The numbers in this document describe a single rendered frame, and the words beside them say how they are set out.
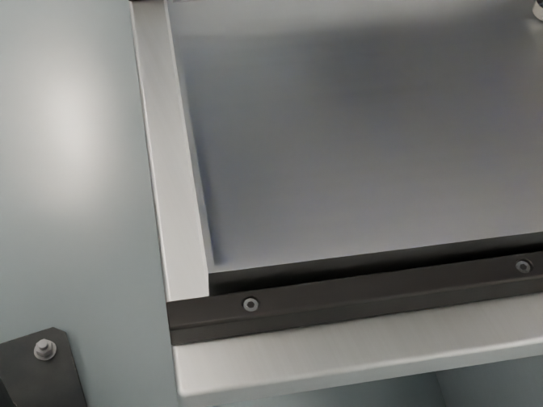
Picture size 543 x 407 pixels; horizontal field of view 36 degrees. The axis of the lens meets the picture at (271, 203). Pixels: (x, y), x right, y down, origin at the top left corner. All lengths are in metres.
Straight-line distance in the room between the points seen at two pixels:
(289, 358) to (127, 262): 1.10
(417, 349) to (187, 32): 0.28
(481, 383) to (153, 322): 0.58
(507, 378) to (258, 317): 0.67
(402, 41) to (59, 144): 1.19
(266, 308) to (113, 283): 1.08
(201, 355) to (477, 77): 0.28
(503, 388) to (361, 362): 0.66
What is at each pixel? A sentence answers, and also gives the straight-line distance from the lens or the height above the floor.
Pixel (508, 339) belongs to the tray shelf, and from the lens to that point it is 0.49.
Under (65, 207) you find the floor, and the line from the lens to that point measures 1.64.
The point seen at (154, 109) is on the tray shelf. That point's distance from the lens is 0.57.
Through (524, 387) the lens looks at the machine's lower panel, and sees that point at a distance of 1.05.
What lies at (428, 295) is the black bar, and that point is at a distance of 0.47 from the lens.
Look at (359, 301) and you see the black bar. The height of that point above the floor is 0.90.
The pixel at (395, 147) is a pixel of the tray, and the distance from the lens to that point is 0.55.
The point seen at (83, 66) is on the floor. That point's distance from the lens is 1.88.
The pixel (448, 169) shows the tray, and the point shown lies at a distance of 0.55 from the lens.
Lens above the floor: 1.29
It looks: 53 degrees down
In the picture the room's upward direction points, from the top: 4 degrees clockwise
